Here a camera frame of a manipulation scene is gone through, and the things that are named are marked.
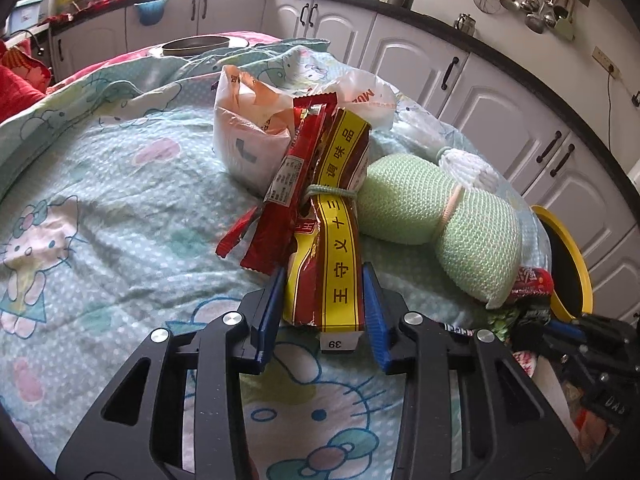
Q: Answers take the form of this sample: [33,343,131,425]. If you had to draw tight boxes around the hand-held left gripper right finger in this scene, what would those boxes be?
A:
[362,262,589,480]

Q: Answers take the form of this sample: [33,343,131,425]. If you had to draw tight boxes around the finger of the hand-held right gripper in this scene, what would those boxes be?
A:
[544,319,589,344]
[510,306,551,356]

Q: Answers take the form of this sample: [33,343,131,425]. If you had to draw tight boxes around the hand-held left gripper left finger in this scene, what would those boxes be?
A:
[54,265,288,480]

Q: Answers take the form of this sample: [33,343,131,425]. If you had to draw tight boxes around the red candy tube wrapper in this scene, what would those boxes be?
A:
[510,266,556,307]

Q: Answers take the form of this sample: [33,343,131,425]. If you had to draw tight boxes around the yellow-rimmed black trash bin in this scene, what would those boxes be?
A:
[530,205,594,323]

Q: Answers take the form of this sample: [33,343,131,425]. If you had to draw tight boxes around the red yellow seasoning packet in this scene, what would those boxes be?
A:
[280,105,373,353]

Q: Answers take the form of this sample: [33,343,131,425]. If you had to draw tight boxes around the green snack wrapper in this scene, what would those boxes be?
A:
[487,307,521,343]

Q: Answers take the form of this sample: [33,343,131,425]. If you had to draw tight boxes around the green knitted scrubber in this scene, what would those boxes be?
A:
[356,154,523,310]

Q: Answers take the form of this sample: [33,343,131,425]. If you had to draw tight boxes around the red sausage wrapper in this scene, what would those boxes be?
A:
[216,97,332,275]

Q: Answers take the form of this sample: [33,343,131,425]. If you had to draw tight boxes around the cartoon printed blanket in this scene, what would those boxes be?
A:
[0,35,551,480]

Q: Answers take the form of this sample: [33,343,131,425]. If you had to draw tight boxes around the white plastic bag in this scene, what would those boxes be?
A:
[212,64,396,196]

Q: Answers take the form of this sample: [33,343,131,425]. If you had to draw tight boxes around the white kitchen cabinets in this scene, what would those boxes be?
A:
[50,0,640,321]

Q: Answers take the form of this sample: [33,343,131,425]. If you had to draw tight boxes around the round dark metal pan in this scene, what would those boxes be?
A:
[161,36,231,58]

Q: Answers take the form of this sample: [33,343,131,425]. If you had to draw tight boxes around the row of hanging kitchen utensils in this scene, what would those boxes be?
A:
[472,0,591,42]

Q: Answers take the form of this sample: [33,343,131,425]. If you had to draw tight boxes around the red pillow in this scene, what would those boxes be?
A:
[0,42,53,123]

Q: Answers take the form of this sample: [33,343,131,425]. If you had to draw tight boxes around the red cloth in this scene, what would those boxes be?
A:
[42,0,136,26]

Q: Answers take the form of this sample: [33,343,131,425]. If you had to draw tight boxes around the blue storage box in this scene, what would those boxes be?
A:
[7,0,48,33]

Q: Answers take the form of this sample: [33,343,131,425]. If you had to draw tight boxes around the black power cable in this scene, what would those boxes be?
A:
[606,72,640,136]

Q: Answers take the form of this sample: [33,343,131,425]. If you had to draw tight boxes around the wall power socket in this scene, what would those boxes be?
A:
[592,46,622,79]

